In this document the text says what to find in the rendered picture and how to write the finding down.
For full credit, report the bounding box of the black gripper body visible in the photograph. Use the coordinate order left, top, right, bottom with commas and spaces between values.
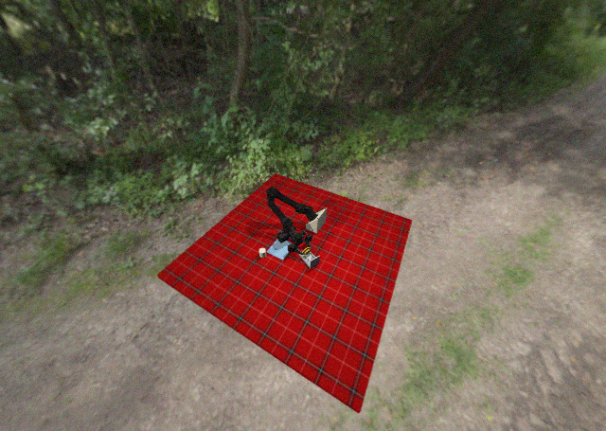
288, 233, 312, 253

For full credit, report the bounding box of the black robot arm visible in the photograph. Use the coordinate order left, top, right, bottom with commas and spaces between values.
266, 187, 318, 243

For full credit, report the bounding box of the light blue flat mat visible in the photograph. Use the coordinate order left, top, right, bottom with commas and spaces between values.
267, 239, 291, 260

